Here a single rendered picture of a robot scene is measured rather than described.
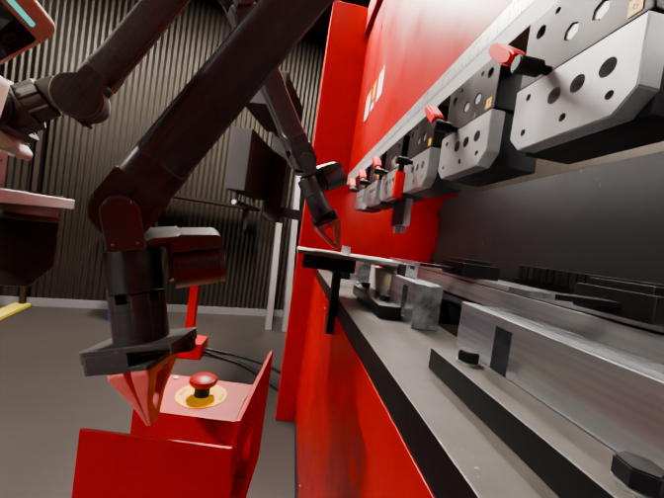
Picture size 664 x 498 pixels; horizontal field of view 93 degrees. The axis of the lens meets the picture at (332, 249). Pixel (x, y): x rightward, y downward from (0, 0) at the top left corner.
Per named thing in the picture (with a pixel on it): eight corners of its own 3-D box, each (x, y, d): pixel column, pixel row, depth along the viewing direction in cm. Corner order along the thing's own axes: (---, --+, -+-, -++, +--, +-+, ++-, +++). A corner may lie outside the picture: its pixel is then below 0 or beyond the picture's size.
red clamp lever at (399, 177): (389, 198, 75) (395, 156, 74) (405, 200, 75) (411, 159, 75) (391, 197, 73) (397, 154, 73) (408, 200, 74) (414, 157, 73)
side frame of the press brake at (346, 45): (277, 396, 200) (328, 29, 192) (405, 406, 211) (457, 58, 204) (275, 420, 175) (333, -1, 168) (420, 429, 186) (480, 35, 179)
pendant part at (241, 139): (251, 199, 227) (257, 148, 226) (267, 201, 226) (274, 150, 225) (224, 188, 182) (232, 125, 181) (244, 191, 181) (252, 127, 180)
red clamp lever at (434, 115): (424, 103, 60) (437, 122, 53) (444, 107, 61) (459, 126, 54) (421, 112, 62) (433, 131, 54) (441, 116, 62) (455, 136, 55)
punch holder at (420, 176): (400, 193, 80) (409, 127, 79) (432, 199, 81) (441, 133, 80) (425, 184, 65) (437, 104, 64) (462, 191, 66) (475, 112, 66)
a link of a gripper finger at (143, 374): (157, 438, 34) (147, 351, 33) (89, 447, 33) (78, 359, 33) (185, 405, 40) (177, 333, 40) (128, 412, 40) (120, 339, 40)
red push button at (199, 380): (193, 390, 49) (196, 368, 49) (218, 394, 49) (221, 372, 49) (181, 404, 45) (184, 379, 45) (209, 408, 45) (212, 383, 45)
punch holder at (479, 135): (436, 180, 60) (449, 93, 59) (477, 187, 61) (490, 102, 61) (483, 162, 45) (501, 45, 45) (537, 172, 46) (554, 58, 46)
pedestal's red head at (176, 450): (162, 444, 52) (176, 338, 52) (258, 456, 53) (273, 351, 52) (61, 571, 32) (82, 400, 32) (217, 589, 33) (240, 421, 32)
